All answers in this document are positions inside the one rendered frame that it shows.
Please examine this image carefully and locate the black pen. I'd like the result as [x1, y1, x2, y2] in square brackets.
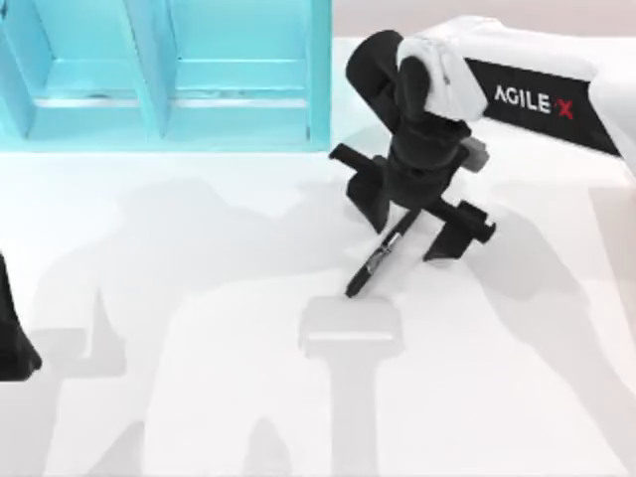
[346, 211, 421, 299]

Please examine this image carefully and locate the pale grey rounded box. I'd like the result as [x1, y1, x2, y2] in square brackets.
[461, 136, 491, 173]

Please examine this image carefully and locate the light blue rack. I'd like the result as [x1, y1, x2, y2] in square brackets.
[0, 0, 333, 153]

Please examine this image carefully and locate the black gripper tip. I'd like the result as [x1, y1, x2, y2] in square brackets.
[0, 252, 44, 384]

